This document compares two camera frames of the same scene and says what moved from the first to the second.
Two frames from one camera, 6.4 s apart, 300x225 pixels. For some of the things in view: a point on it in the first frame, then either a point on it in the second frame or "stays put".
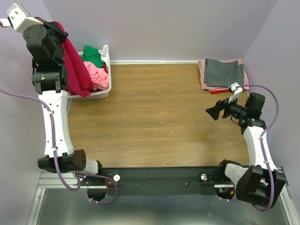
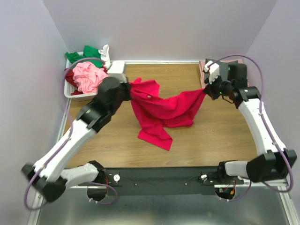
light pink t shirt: x=100 y=78 stays put
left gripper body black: x=58 y=36 -> x=125 y=94
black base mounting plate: x=149 y=181 stays put
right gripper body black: x=233 y=109 -> x=217 y=87
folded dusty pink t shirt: x=204 y=86 stays put
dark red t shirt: x=96 y=90 -> x=69 y=76
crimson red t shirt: x=79 y=80 -> x=178 y=110
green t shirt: x=92 y=55 stays put
